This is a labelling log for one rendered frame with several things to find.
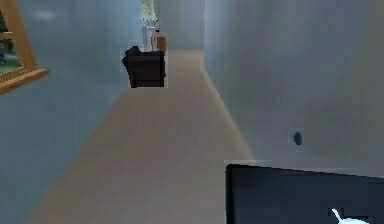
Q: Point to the black television set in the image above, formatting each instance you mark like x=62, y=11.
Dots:
x=283, y=196

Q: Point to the dark brown side cabinet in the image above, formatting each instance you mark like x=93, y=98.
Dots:
x=146, y=68

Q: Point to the wooden framed window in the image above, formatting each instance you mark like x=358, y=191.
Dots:
x=20, y=46

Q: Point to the teal round wall knob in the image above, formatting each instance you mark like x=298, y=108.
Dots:
x=298, y=138

